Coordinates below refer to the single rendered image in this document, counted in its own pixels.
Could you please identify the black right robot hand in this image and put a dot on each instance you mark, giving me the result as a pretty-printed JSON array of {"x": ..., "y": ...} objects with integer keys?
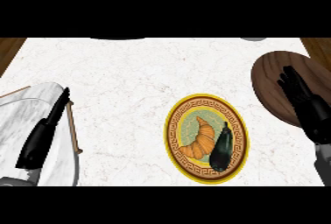
[{"x": 308, "y": 106}]

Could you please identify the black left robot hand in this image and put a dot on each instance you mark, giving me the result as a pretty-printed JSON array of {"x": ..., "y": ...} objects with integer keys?
[{"x": 38, "y": 139}]

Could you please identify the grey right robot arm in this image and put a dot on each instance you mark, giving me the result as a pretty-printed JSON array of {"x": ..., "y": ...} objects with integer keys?
[{"x": 325, "y": 165}]

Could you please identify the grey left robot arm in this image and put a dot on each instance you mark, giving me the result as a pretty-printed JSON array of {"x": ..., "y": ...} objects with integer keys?
[{"x": 17, "y": 177}]

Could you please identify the brown wooden bowl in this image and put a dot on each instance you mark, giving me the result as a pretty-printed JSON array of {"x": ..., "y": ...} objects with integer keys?
[{"x": 271, "y": 84}]

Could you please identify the yellow-rimmed patterned plate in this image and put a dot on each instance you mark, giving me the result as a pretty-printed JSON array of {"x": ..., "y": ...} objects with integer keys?
[{"x": 206, "y": 138}]

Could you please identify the golden brown croissant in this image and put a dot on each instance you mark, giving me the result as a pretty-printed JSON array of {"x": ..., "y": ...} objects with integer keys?
[{"x": 202, "y": 140}]

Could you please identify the grey round object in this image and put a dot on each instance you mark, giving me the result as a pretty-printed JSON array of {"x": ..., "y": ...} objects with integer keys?
[{"x": 254, "y": 38}]

